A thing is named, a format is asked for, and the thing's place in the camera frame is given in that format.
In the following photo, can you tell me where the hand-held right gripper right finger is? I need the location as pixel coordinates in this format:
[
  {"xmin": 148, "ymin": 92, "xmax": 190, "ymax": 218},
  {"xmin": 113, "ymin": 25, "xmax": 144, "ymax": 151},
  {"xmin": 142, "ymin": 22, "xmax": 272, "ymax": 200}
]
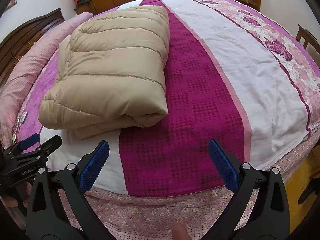
[{"xmin": 208, "ymin": 139, "xmax": 290, "ymax": 240}]

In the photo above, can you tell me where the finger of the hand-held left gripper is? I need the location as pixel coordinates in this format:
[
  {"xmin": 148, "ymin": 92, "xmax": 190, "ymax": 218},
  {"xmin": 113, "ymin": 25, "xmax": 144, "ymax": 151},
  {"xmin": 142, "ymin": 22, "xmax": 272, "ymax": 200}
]
[
  {"xmin": 4, "ymin": 133, "xmax": 41, "ymax": 156},
  {"xmin": 12, "ymin": 135, "xmax": 62, "ymax": 163}
]

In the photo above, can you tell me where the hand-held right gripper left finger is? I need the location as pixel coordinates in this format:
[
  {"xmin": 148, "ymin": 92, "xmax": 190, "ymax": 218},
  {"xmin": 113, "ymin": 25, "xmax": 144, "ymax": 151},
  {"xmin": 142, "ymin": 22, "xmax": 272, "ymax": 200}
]
[{"xmin": 26, "ymin": 140, "xmax": 110, "ymax": 240}]

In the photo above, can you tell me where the beige down jacket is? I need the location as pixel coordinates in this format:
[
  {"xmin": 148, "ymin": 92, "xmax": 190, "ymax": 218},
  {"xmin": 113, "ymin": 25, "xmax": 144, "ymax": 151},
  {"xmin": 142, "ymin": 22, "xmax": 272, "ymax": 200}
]
[{"xmin": 39, "ymin": 5, "xmax": 170, "ymax": 139}]

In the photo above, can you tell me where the person's left hand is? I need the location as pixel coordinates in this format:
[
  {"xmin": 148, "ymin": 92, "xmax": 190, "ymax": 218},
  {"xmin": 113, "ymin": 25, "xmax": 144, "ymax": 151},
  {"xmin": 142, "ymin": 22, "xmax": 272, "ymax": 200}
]
[{"xmin": 0, "ymin": 183, "xmax": 33, "ymax": 217}]

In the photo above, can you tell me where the person's right hand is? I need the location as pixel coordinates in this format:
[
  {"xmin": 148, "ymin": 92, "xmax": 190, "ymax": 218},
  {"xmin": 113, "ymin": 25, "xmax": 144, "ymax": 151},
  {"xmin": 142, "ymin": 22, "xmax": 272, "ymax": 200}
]
[{"xmin": 172, "ymin": 222, "xmax": 191, "ymax": 240}]

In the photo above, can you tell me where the magenta striped blanket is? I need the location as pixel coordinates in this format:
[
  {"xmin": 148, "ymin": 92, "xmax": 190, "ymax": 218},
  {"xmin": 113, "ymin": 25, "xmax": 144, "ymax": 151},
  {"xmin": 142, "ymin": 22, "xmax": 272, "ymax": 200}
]
[{"xmin": 15, "ymin": 0, "xmax": 320, "ymax": 197}]

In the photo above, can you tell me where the floral bed sheet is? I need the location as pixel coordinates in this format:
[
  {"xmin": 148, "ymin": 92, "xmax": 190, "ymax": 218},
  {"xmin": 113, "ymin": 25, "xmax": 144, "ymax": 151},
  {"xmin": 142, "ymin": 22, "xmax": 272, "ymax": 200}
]
[{"xmin": 57, "ymin": 135, "xmax": 320, "ymax": 240}]

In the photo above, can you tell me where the pink quilt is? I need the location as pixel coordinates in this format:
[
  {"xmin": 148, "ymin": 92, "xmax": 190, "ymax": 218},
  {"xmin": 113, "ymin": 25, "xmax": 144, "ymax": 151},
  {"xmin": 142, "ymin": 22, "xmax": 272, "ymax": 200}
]
[{"xmin": 0, "ymin": 12, "xmax": 93, "ymax": 153}]

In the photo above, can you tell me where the dark wooden headboard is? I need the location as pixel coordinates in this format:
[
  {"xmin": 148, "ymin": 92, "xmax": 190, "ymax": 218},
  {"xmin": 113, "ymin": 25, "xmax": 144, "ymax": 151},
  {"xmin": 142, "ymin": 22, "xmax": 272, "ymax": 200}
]
[{"xmin": 0, "ymin": 8, "xmax": 66, "ymax": 85}]

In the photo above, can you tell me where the wooden chair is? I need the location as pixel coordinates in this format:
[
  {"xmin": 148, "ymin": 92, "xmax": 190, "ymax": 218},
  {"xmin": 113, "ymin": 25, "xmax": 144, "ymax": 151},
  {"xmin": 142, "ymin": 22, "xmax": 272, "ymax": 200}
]
[{"xmin": 296, "ymin": 24, "xmax": 320, "ymax": 67}]

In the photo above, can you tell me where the yellow wooden bed frame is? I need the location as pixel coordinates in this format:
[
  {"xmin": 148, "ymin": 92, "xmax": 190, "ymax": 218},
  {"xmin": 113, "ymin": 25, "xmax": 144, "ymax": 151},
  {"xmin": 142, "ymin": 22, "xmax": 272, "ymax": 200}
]
[{"xmin": 282, "ymin": 152, "xmax": 320, "ymax": 230}]

